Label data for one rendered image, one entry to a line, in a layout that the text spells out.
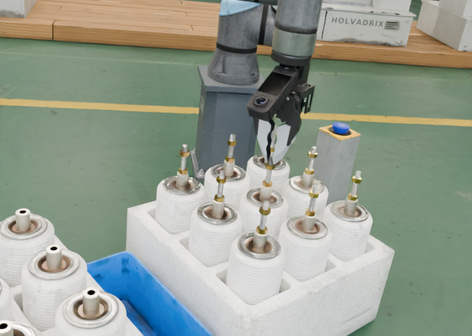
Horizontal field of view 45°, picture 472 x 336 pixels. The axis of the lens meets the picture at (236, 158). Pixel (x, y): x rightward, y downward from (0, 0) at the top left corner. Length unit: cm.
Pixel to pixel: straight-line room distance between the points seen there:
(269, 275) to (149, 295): 27
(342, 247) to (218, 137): 64
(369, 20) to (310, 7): 232
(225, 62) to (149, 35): 142
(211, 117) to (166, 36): 141
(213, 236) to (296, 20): 40
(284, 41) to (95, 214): 74
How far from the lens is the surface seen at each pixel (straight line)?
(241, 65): 158
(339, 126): 132
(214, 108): 159
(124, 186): 162
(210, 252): 104
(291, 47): 98
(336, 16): 321
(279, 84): 98
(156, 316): 113
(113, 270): 117
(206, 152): 165
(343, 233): 110
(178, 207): 110
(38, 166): 173
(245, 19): 155
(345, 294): 112
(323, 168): 134
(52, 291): 89
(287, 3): 97
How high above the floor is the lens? 80
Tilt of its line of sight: 26 degrees down
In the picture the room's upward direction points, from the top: 7 degrees clockwise
